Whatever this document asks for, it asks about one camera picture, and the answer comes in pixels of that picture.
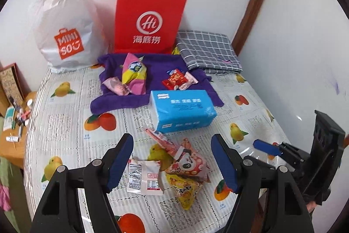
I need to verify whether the white red packet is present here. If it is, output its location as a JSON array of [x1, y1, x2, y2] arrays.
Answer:
[[127, 159, 163, 196]]

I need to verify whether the blue tissue pack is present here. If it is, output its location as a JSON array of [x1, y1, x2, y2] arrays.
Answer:
[[149, 90, 217, 134]]

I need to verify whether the pink cartoon snack bag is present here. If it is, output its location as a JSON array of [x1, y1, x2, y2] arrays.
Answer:
[[165, 138, 210, 182]]

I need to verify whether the yellow triangular snack pack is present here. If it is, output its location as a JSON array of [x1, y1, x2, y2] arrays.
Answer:
[[166, 173, 203, 210]]

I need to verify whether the white Miniso plastic bag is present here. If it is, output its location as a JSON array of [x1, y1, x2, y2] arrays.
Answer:
[[29, 0, 109, 73]]

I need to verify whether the grey checked folded cloth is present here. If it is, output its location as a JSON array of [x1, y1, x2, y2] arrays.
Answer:
[[176, 30, 243, 74]]

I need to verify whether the red snack packet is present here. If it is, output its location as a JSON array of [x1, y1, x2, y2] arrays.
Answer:
[[162, 69, 188, 90]]

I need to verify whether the white pink small packet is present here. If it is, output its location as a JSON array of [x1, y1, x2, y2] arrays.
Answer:
[[179, 72, 198, 90]]

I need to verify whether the fruit pattern tablecloth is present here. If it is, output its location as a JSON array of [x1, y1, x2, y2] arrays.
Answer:
[[24, 68, 287, 232]]

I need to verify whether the person's right hand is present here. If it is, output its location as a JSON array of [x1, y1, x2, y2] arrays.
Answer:
[[306, 201, 317, 214]]

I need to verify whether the purple towel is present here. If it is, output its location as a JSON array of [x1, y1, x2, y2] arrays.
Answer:
[[90, 54, 224, 115]]

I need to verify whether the red paper shopping bag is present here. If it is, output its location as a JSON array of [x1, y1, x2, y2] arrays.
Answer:
[[114, 0, 187, 54]]

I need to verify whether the pink small snack packet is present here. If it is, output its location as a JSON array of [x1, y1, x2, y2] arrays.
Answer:
[[102, 77, 130, 96]]

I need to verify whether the wooden side table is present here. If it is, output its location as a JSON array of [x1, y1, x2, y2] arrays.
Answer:
[[1, 106, 28, 169]]

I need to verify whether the pink stick snack packet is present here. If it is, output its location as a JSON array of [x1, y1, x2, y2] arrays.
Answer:
[[145, 128, 178, 157]]

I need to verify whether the brown framed picture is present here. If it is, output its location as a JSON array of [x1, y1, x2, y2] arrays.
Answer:
[[1, 63, 24, 105]]

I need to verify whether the pink yellow snack bag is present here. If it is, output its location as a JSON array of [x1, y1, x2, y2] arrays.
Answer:
[[121, 53, 147, 95]]

